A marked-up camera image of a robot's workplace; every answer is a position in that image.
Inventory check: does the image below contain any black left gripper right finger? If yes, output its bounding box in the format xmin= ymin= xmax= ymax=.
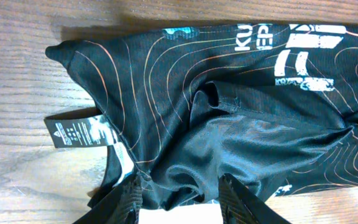
xmin=218 ymin=174 xmax=290 ymax=224

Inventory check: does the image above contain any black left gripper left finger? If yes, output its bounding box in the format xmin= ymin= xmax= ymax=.
xmin=74 ymin=175 xmax=142 ymax=224

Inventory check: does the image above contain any black orange-patterned t-shirt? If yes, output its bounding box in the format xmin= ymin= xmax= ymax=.
xmin=45 ymin=24 xmax=358 ymax=210

